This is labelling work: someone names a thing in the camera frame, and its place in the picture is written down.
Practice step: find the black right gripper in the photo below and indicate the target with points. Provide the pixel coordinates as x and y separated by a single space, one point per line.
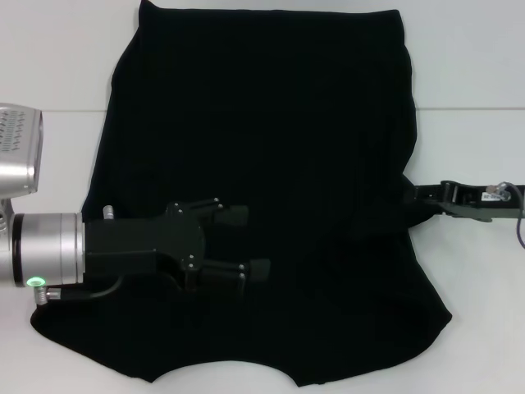
471 203

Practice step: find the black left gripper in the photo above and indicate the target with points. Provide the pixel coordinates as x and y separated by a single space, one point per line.
135 246

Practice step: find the black shirt with white print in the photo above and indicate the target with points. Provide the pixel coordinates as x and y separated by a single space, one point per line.
266 143

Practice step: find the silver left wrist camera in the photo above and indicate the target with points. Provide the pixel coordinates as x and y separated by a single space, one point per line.
18 152

